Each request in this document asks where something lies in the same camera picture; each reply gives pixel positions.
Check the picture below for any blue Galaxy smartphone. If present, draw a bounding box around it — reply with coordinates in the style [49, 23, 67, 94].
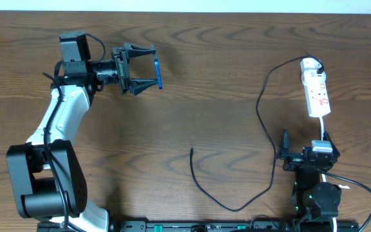
[153, 53, 163, 90]

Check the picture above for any white USB charger adapter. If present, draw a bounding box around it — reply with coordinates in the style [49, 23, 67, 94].
[301, 68, 327, 86]

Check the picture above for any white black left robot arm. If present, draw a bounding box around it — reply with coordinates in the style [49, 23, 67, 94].
[6, 31, 162, 231]

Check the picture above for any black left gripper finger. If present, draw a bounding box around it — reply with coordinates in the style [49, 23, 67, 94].
[124, 43, 157, 59]
[129, 79, 158, 95]

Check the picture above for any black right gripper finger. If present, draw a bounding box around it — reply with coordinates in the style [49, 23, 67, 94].
[323, 131, 339, 155]
[277, 129, 290, 159]

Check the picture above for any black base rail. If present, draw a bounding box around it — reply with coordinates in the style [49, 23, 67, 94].
[37, 220, 360, 232]

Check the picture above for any white power strip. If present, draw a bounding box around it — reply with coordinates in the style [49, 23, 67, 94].
[300, 57, 331, 118]

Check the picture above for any black USB charging cable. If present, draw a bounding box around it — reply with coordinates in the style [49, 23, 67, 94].
[189, 55, 325, 213]

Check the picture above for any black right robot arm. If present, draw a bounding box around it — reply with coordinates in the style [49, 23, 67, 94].
[278, 130, 341, 231]

